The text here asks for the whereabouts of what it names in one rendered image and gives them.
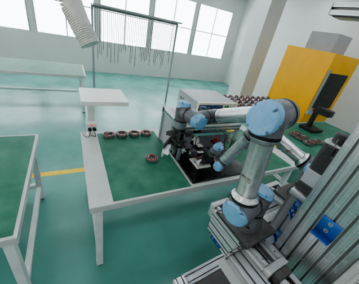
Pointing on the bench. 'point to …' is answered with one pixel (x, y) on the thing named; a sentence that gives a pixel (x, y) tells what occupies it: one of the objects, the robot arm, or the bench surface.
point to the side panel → (165, 123)
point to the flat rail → (203, 134)
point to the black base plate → (203, 174)
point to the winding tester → (205, 98)
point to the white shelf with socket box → (91, 100)
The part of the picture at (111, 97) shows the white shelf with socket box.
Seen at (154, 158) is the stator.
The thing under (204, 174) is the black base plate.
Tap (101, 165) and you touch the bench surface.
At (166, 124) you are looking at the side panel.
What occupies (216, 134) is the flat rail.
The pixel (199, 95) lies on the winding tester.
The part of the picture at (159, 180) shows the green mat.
